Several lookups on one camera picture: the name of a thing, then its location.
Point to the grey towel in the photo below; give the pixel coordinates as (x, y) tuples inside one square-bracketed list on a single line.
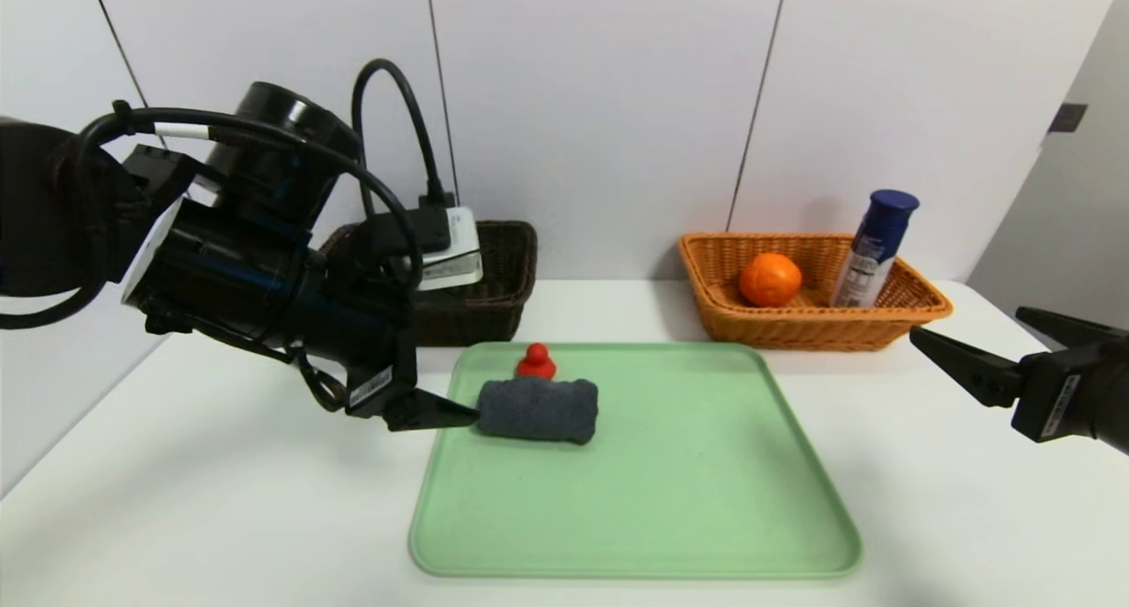
[(538, 408)]

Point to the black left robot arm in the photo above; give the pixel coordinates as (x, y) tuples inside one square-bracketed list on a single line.
[(247, 263)]

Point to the blue and white bottle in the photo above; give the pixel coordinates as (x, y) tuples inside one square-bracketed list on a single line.
[(875, 245)]

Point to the red rubber duck toy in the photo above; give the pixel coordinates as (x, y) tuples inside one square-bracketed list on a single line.
[(534, 363)]

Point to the orange fruit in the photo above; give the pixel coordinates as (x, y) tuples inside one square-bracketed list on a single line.
[(770, 280)]

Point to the dark wall fixture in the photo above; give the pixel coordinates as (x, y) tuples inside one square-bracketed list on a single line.
[(1068, 117)]

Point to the dark brown wicker basket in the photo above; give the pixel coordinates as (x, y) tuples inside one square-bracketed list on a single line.
[(507, 272)]

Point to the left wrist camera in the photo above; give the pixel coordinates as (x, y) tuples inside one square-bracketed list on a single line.
[(454, 263)]

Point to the orange wicker basket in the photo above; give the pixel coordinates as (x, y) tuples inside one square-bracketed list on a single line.
[(794, 329)]

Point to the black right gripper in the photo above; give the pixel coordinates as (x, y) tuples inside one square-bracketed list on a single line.
[(1053, 401)]

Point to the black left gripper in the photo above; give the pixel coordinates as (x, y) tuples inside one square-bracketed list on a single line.
[(377, 390)]

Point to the light green plastic tray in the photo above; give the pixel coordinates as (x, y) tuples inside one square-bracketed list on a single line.
[(688, 492)]

